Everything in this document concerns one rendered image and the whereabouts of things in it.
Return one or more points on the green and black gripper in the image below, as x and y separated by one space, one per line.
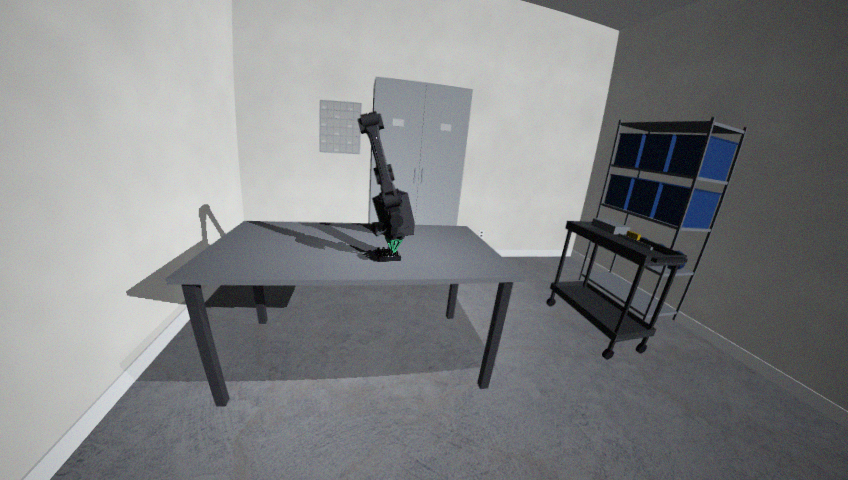
394 238

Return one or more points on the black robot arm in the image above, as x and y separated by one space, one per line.
392 202

